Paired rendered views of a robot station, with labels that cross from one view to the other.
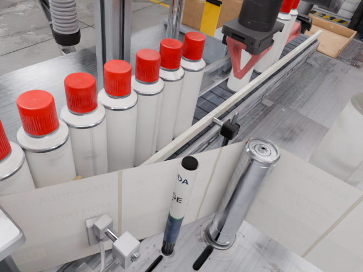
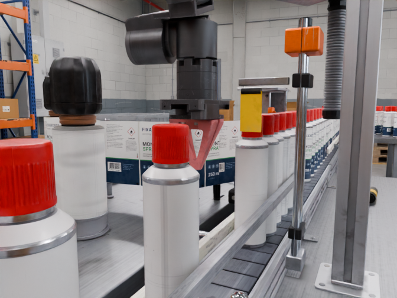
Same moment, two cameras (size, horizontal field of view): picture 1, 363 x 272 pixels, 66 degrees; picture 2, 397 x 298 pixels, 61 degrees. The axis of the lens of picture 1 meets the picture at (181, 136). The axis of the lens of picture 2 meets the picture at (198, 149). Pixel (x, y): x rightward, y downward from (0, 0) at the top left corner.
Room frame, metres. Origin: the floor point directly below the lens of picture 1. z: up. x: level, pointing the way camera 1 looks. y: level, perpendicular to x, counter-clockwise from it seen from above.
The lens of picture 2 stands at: (0.95, -0.11, 1.10)
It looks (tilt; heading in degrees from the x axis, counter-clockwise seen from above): 8 degrees down; 176
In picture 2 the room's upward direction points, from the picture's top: straight up
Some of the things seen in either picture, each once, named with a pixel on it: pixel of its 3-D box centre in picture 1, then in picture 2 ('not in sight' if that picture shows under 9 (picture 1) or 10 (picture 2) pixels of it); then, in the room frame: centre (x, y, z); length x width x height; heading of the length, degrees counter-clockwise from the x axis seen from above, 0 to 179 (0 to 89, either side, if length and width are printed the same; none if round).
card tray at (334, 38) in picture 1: (317, 32); not in sight; (1.30, -0.49, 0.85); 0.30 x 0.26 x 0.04; 150
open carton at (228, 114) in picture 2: not in sight; (221, 110); (-5.27, 0.77, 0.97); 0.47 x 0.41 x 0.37; 152
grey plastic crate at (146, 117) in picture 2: not in sight; (132, 128); (-1.75, -0.44, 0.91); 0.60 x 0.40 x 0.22; 159
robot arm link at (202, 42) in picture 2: not in sight; (192, 42); (0.46, -0.08, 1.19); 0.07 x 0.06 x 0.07; 66
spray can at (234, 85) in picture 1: (248, 52); (171, 235); (0.64, -0.11, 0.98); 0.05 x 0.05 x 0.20
